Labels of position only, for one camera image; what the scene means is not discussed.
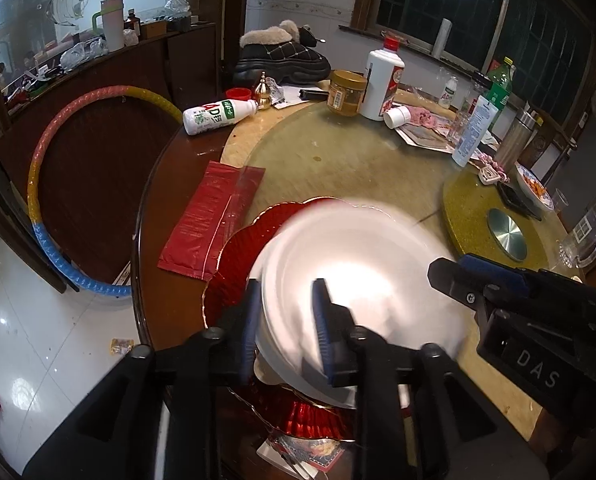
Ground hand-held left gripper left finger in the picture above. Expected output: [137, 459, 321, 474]
[22, 277, 265, 480]

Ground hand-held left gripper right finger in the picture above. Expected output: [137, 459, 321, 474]
[310, 278, 549, 480]

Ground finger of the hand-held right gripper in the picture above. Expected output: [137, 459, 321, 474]
[459, 253, 530, 295]
[427, 257, 488, 314]

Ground red scalloped plate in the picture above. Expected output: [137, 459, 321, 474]
[200, 200, 359, 443]

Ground white bowl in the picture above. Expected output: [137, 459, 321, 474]
[248, 197, 469, 408]

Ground round metal disc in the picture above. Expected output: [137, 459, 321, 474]
[487, 208, 528, 261]

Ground yellow round turntable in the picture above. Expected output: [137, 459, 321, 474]
[443, 167, 564, 281]

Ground black pouch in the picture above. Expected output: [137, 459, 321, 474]
[498, 182, 544, 218]

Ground clear glass mug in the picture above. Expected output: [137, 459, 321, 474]
[558, 210, 596, 268]

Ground bowl with orange food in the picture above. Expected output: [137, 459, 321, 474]
[515, 162, 551, 213]

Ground red plastic bag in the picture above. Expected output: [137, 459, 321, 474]
[158, 160, 267, 282]

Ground printed packet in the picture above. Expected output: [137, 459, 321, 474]
[257, 427, 346, 476]

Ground steel thermos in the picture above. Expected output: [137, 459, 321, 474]
[495, 110, 541, 171]

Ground white lotion bottle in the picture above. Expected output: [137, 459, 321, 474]
[451, 94, 494, 167]

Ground paper sheets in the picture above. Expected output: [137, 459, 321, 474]
[395, 120, 459, 151]

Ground drinking glass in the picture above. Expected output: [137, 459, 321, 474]
[448, 110, 471, 143]

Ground large glass turntable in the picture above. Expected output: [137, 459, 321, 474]
[222, 99, 569, 291]

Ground pink cloth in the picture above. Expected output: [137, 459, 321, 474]
[408, 105, 451, 133]

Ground small white cup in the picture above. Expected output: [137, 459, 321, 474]
[383, 105, 411, 129]

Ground small white drink bottle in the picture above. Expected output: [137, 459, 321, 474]
[439, 76, 460, 108]

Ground green soda bottle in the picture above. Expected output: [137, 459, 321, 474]
[485, 57, 514, 111]

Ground white milk drink bottle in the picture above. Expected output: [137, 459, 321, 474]
[183, 99, 259, 137]

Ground white liquor bottle red cap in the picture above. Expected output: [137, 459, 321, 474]
[360, 36, 406, 122]

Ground amber jar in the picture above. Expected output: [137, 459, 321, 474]
[326, 70, 367, 117]

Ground gold ornament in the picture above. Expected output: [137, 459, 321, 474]
[253, 72, 275, 110]

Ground dark wooden cabinet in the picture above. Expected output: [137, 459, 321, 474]
[0, 22, 221, 293]

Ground white paper roll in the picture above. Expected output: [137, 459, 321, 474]
[432, 19, 452, 58]

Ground multicoloured hula hoop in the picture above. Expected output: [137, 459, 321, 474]
[28, 86, 185, 301]

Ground black fur-lined boots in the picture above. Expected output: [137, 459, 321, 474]
[233, 20, 331, 86]

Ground crumpled plastic bags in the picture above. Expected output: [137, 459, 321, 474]
[60, 40, 108, 71]

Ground pink bead string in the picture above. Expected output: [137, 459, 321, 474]
[478, 152, 509, 186]

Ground white tumbler green handle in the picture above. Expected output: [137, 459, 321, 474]
[92, 0, 126, 53]

